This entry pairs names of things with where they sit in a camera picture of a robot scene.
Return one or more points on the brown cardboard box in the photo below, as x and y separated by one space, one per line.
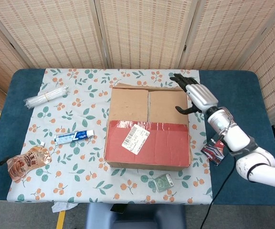
147 145

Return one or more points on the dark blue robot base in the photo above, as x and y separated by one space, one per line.
137 219

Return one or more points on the blue white toothpaste tube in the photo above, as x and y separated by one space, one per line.
73 138

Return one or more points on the bundle of clear plastic straws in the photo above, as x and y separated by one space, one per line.
44 97

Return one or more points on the crumpled white paper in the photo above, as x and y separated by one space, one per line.
61 207

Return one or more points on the bamboo folding screen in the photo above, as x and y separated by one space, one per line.
140 35

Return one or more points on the dark red blue packet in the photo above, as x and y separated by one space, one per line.
211 152

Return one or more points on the orange snack pouch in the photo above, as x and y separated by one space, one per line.
25 164

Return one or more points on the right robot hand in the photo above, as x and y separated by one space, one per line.
202 97

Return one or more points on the green tissue pack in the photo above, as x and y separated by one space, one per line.
163 183

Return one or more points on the floral tablecloth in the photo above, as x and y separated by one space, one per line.
80 171

